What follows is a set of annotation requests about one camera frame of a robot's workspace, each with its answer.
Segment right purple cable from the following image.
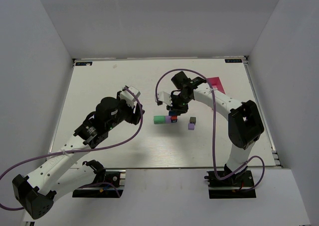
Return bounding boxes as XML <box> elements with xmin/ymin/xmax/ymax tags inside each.
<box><xmin>155</xmin><ymin>68</ymin><xmax>265</xmax><ymax>192</ymax></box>

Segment olive brown cube block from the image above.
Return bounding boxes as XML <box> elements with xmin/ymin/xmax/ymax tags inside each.
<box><xmin>189</xmin><ymin>116</ymin><xmax>196</xmax><ymax>124</ymax></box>

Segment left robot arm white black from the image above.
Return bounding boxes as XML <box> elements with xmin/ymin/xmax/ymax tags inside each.
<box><xmin>12</xmin><ymin>87</ymin><xmax>144</xmax><ymax>220</ymax></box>

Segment green wood block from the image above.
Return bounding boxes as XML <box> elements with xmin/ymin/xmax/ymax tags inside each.
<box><xmin>153</xmin><ymin>115</ymin><xmax>166</xmax><ymax>124</ymax></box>

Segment purple cable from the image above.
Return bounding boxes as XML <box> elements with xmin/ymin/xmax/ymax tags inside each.
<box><xmin>155</xmin><ymin>68</ymin><xmax>265</xmax><ymax>192</ymax></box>
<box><xmin>0</xmin><ymin>86</ymin><xmax>144</xmax><ymax>211</ymax></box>

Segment blue table label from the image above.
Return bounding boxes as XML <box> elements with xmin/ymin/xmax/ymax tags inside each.
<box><xmin>75</xmin><ymin>62</ymin><xmax>93</xmax><ymax>66</ymax></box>
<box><xmin>225</xmin><ymin>59</ymin><xmax>242</xmax><ymax>63</ymax></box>

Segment left blue table label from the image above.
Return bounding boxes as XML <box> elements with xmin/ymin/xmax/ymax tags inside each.
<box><xmin>75</xmin><ymin>62</ymin><xmax>93</xmax><ymax>66</ymax></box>

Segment dark blue long block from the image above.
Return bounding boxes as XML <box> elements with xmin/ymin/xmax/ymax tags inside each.
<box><xmin>168</xmin><ymin>111</ymin><xmax>178</xmax><ymax>116</ymax></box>

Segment pink plastic box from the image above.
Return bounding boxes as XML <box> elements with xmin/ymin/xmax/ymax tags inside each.
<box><xmin>208</xmin><ymin>77</ymin><xmax>225</xmax><ymax>94</ymax></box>

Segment small purple cube block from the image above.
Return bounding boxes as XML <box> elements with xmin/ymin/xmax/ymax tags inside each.
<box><xmin>188</xmin><ymin>123</ymin><xmax>195</xmax><ymax>130</ymax></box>

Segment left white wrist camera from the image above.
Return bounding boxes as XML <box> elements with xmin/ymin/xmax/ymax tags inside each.
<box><xmin>119</xmin><ymin>86</ymin><xmax>141</xmax><ymax>109</ymax></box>

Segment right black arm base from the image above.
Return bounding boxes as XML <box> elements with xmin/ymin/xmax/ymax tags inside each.
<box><xmin>204</xmin><ymin>170</ymin><xmax>256</xmax><ymax>199</ymax></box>

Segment right blue table label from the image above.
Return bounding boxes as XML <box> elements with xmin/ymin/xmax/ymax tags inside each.
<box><xmin>225</xmin><ymin>59</ymin><xmax>242</xmax><ymax>63</ymax></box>

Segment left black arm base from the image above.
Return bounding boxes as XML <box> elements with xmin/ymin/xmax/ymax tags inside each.
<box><xmin>72</xmin><ymin>160</ymin><xmax>126</xmax><ymax>199</ymax></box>

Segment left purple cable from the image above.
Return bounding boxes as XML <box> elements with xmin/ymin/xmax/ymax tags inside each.
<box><xmin>0</xmin><ymin>86</ymin><xmax>144</xmax><ymax>211</ymax></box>

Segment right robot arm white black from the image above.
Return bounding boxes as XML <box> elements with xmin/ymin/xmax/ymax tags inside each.
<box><xmin>155</xmin><ymin>69</ymin><xmax>265</xmax><ymax>186</ymax></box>

